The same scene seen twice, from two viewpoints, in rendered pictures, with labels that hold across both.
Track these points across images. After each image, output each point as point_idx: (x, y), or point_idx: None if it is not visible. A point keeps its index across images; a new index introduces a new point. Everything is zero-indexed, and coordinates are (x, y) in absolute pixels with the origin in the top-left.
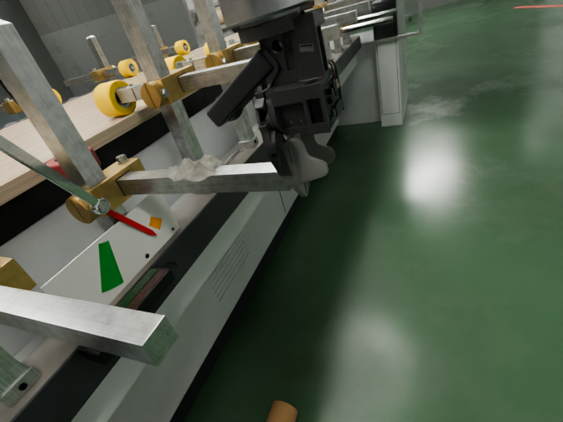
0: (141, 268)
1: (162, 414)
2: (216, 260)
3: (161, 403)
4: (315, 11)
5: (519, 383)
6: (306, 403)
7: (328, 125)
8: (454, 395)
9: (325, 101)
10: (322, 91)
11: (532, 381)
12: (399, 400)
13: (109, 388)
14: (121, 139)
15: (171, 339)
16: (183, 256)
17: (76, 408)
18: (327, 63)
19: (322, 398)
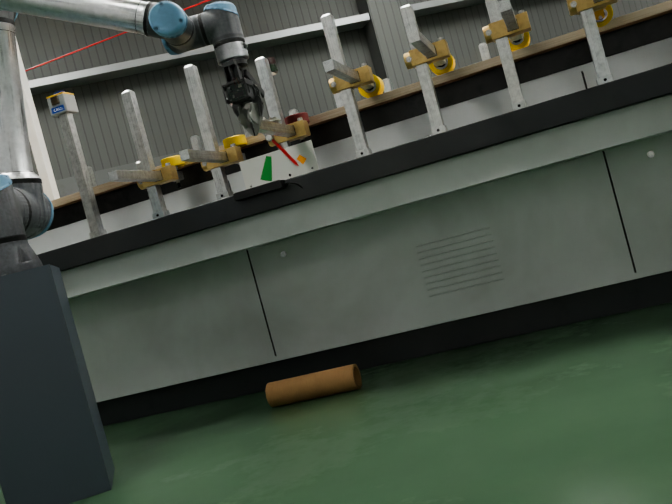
0: (284, 179)
1: (332, 334)
2: (356, 214)
3: (334, 325)
4: (224, 62)
5: (391, 435)
6: (369, 389)
7: (225, 100)
8: (377, 420)
9: (227, 92)
10: (222, 88)
11: (393, 438)
12: (372, 408)
13: (255, 232)
14: (369, 115)
15: (187, 157)
16: (309, 186)
17: (230, 218)
18: (231, 78)
19: (374, 391)
